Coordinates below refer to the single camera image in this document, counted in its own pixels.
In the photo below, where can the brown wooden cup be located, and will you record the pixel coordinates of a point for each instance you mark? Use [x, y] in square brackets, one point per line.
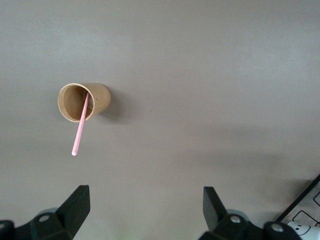
[100, 97]

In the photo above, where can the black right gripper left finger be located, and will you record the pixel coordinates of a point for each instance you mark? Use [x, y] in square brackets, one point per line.
[72, 212]

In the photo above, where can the white panel with black outlines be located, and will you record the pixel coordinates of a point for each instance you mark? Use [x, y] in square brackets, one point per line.
[310, 205]

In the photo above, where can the pink straw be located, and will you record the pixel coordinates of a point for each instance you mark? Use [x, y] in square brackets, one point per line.
[79, 132]

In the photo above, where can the white knob with dots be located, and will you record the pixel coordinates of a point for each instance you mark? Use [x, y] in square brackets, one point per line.
[300, 228]

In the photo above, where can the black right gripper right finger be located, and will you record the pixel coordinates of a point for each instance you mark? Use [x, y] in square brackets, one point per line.
[215, 215]

